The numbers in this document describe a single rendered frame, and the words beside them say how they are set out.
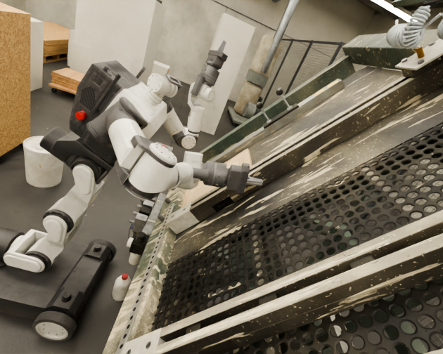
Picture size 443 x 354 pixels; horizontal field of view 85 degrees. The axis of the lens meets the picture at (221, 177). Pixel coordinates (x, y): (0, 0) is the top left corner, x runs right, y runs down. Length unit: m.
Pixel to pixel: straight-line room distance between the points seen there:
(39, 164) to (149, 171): 1.99
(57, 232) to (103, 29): 2.54
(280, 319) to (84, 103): 0.91
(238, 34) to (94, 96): 4.01
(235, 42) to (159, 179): 4.33
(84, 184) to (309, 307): 1.00
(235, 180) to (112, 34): 2.83
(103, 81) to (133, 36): 2.41
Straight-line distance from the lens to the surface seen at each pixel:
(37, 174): 2.60
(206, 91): 1.25
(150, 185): 0.62
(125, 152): 0.63
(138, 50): 3.37
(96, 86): 1.00
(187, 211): 1.00
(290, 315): 0.52
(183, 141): 1.30
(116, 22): 3.42
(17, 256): 1.72
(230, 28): 4.81
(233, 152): 1.34
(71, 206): 1.37
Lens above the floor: 1.63
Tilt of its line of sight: 27 degrees down
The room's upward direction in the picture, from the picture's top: 24 degrees clockwise
